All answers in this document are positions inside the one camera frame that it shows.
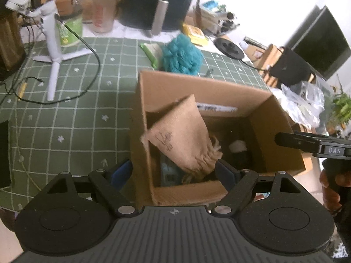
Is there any burlap drawstring pouch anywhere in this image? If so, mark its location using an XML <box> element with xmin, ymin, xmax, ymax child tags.
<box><xmin>140</xmin><ymin>94</ymin><xmax>223</xmax><ymax>183</ymax></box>

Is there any green lidded jar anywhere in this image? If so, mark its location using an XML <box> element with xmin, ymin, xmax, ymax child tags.
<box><xmin>55</xmin><ymin>7</ymin><xmax>84</xmax><ymax>47</ymax></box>

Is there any black air fryer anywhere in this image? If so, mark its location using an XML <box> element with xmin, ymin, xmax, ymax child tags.
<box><xmin>118</xmin><ymin>0</ymin><xmax>201</xmax><ymax>36</ymax></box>

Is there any black tripod cable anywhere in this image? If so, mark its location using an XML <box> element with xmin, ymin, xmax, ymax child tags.
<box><xmin>5</xmin><ymin>14</ymin><xmax>100</xmax><ymax>105</ymax></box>

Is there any clear plastic bag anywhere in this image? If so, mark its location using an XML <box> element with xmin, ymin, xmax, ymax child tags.
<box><xmin>274</xmin><ymin>81</ymin><xmax>327</xmax><ymax>128</ymax></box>

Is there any green potted plant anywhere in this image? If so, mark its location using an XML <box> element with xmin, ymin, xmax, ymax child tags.
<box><xmin>326</xmin><ymin>74</ymin><xmax>351</xmax><ymax>140</ymax></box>

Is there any black monitor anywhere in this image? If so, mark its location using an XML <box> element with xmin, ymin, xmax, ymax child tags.
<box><xmin>285</xmin><ymin>5</ymin><xmax>351</xmax><ymax>81</ymax></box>

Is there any white tripod stand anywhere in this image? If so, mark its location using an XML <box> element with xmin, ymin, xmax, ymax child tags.
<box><xmin>5</xmin><ymin>0</ymin><xmax>96</xmax><ymax>101</ymax></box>

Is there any grey shaker bottle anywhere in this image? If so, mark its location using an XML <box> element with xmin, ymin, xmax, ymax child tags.
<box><xmin>90</xmin><ymin>0</ymin><xmax>121</xmax><ymax>35</ymax></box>

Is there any brown cardboard box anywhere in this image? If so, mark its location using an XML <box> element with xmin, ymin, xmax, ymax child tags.
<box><xmin>129</xmin><ymin>70</ymin><xmax>306</xmax><ymax>206</ymax></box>

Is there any dark brown appliance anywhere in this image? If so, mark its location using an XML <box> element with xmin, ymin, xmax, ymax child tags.
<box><xmin>0</xmin><ymin>0</ymin><xmax>26</xmax><ymax>81</ymax></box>

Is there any black phone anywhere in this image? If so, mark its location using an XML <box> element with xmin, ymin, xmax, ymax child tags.
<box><xmin>0</xmin><ymin>121</ymin><xmax>12</xmax><ymax>189</ymax></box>

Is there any yellow wipes packet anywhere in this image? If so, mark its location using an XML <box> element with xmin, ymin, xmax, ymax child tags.
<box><xmin>182</xmin><ymin>23</ymin><xmax>209</xmax><ymax>46</ymax></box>

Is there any black cloth bag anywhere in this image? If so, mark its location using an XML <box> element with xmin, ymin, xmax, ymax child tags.
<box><xmin>270</xmin><ymin>46</ymin><xmax>316</xmax><ymax>87</ymax></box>

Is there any green checked tablecloth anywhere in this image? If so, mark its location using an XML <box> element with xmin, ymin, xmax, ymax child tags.
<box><xmin>0</xmin><ymin>36</ymin><xmax>275</xmax><ymax>211</ymax></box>

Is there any blue wipes packet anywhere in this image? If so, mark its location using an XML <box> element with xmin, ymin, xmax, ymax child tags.
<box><xmin>160</xmin><ymin>153</ymin><xmax>187</xmax><ymax>187</ymax></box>

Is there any person's right hand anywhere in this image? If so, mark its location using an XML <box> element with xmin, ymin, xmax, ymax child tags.
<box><xmin>319</xmin><ymin>169</ymin><xmax>351</xmax><ymax>213</ymax></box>

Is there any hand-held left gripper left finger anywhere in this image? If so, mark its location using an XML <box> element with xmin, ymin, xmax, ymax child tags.
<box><xmin>38</xmin><ymin>159</ymin><xmax>138</xmax><ymax>217</ymax></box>

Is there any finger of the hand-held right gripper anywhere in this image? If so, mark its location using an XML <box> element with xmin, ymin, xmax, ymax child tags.
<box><xmin>274</xmin><ymin>132</ymin><xmax>330</xmax><ymax>154</ymax></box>

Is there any teal bath sponge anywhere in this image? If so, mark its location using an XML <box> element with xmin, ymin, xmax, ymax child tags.
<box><xmin>160</xmin><ymin>34</ymin><xmax>205</xmax><ymax>75</ymax></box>

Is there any black kettle base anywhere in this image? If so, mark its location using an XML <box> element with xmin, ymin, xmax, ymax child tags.
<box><xmin>214</xmin><ymin>38</ymin><xmax>244</xmax><ymax>59</ymax></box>

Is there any green wipes packet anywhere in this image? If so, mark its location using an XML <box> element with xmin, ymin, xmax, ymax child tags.
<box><xmin>138</xmin><ymin>42</ymin><xmax>165</xmax><ymax>70</ymax></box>

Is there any wooden chair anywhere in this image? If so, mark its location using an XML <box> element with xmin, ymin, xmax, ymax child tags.
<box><xmin>244</xmin><ymin>44</ymin><xmax>316</xmax><ymax>88</ymax></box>

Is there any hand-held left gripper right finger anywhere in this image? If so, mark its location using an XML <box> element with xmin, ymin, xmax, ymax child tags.
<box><xmin>211</xmin><ymin>159</ymin><xmax>306</xmax><ymax>215</ymax></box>

